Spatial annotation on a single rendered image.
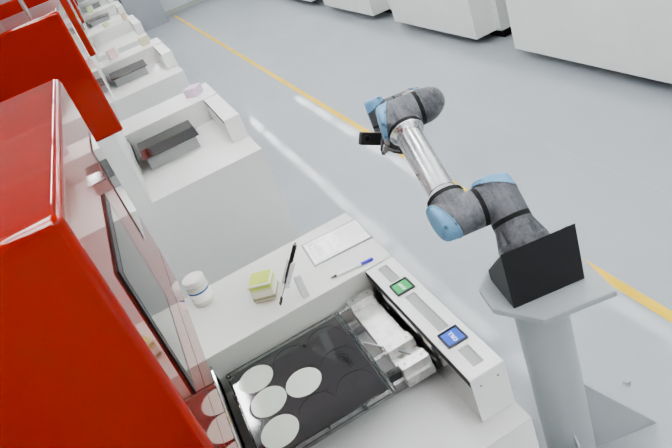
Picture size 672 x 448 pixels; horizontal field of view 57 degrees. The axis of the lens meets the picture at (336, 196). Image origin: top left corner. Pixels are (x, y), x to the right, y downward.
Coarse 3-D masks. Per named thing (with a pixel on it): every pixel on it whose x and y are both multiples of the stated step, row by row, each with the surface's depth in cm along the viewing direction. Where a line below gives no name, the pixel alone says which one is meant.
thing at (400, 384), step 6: (402, 378) 161; (396, 384) 160; (402, 384) 161; (396, 390) 161; (402, 390) 162; (390, 396) 161; (378, 402) 160; (372, 408) 160; (360, 414) 159; (348, 420) 158; (342, 426) 158; (330, 432) 157; (324, 438) 157; (312, 444) 156
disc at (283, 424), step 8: (280, 416) 158; (288, 416) 157; (272, 424) 156; (280, 424) 155; (288, 424) 154; (296, 424) 154; (264, 432) 155; (272, 432) 154; (280, 432) 153; (288, 432) 152; (296, 432) 151; (264, 440) 153; (272, 440) 152; (280, 440) 151; (288, 440) 150
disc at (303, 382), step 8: (304, 368) 169; (312, 368) 168; (296, 376) 168; (304, 376) 167; (312, 376) 166; (320, 376) 165; (288, 384) 166; (296, 384) 165; (304, 384) 164; (312, 384) 163; (288, 392) 164; (296, 392) 163; (304, 392) 162
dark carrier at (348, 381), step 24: (312, 336) 179; (336, 336) 176; (264, 360) 177; (288, 360) 174; (312, 360) 171; (336, 360) 168; (360, 360) 165; (336, 384) 160; (360, 384) 158; (384, 384) 155; (288, 408) 159; (312, 408) 156; (336, 408) 154; (312, 432) 150
